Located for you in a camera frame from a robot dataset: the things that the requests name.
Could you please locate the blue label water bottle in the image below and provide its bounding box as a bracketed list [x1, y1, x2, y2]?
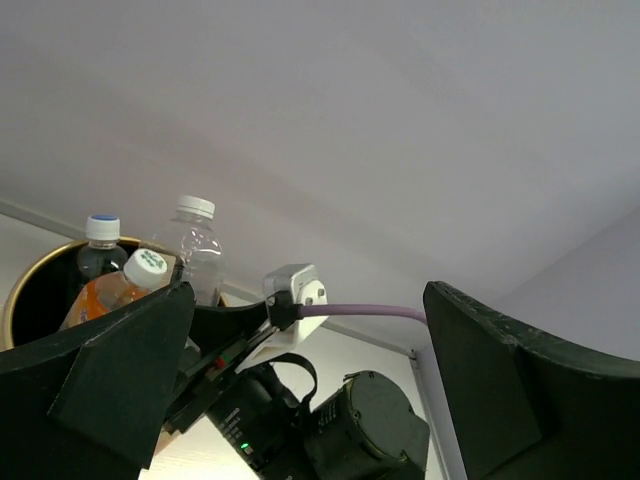
[73, 214, 128, 293]

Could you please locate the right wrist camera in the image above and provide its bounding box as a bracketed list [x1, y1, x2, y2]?
[235, 264, 328, 373]

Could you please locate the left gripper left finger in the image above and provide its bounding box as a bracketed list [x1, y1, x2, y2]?
[1, 283, 195, 479]

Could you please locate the orange cylindrical bin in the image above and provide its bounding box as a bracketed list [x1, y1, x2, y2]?
[0, 235, 231, 351]

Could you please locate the orange drink bottle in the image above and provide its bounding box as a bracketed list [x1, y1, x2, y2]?
[59, 248, 168, 331]

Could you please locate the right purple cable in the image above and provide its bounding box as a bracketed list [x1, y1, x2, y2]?
[298, 303, 426, 325]

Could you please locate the clear bottle white cap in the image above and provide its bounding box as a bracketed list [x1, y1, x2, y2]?
[147, 195, 224, 307]

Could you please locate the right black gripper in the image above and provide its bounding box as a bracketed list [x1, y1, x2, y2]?
[163, 294, 280, 440]

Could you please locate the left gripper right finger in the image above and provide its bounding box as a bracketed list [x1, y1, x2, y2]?
[423, 281, 639, 479]

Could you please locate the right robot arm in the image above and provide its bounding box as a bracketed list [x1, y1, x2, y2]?
[159, 291, 430, 479]

